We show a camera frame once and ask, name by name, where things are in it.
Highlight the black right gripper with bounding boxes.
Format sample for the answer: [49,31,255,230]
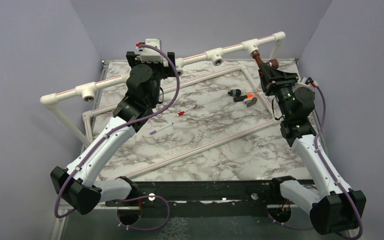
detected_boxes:
[257,63,299,120]

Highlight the brown water faucet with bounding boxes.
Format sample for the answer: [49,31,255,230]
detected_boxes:
[250,50,279,71]

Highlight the white PVC pipe frame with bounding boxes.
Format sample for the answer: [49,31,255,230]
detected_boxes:
[39,31,286,180]

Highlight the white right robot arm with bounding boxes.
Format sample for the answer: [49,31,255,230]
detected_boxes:
[258,64,367,238]

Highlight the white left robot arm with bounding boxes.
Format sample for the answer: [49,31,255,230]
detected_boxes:
[50,48,180,218]

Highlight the red capped white pen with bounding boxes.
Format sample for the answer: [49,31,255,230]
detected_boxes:
[178,105,196,117]

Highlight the purple capped white pen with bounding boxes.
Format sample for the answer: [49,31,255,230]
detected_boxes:
[149,122,174,135]

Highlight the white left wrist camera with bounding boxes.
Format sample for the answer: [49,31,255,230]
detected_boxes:
[136,38,163,64]

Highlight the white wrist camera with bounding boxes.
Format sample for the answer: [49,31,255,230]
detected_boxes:
[292,77,319,93]
[136,38,163,64]

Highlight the black faucet with orange handle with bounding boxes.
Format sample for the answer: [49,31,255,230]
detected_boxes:
[227,89,258,108]

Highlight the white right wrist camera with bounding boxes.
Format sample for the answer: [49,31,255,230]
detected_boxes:
[292,77,319,93]

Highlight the black front mounting rail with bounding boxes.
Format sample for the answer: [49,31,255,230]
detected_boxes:
[105,180,294,222]

